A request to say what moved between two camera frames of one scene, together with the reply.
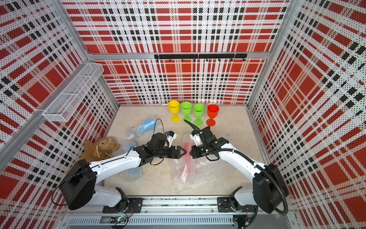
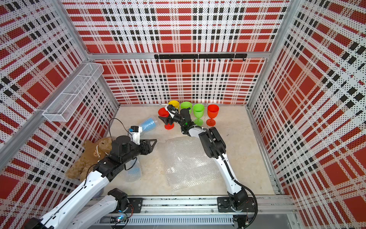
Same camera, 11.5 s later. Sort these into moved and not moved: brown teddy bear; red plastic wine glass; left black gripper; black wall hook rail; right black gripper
Moved: right black gripper; left black gripper
Not moved: red plastic wine glass; brown teddy bear; black wall hook rail
